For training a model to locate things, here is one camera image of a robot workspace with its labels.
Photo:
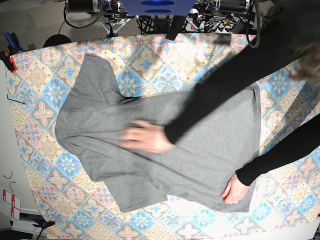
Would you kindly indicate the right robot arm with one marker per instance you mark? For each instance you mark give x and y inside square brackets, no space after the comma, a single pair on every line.
[109,13]

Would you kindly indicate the blue clamp lower left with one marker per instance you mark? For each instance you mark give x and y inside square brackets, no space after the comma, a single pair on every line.
[43,225]

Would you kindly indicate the red black clamp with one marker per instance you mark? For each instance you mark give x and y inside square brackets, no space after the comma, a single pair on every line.
[8,61]

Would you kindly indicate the person's left hand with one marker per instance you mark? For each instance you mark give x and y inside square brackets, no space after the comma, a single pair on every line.
[234,191]

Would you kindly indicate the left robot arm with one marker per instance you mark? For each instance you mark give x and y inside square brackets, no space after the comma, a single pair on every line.
[228,17]

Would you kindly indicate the blue clamp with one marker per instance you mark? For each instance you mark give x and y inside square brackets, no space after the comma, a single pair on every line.
[43,225]
[13,43]

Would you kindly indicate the grey T-shirt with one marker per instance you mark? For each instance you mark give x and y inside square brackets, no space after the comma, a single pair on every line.
[197,169]

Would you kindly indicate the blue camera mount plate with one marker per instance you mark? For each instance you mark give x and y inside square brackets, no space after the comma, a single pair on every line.
[158,7]

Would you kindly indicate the blue clamp upper left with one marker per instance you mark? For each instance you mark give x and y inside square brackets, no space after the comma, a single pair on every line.
[13,43]

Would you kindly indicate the white power strip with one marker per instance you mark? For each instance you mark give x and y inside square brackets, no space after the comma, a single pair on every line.
[208,27]

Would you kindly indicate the black sleeved right forearm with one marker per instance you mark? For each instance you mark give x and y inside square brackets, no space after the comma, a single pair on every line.
[251,64]

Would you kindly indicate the patterned colourful tablecloth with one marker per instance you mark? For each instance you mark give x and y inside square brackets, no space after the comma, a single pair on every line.
[143,65]

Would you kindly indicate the person's right hand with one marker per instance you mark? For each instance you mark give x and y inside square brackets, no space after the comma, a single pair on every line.
[145,136]

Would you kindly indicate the black stool seat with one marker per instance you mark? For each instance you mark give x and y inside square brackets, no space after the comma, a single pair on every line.
[57,39]

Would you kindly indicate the black sleeved left forearm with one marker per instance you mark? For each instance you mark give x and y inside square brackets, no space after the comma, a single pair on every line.
[298,144]

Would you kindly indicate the red white label sheet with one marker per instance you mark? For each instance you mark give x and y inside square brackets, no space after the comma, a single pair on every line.
[10,204]

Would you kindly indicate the person's blond hair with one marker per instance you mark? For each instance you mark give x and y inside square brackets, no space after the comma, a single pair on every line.
[308,62]

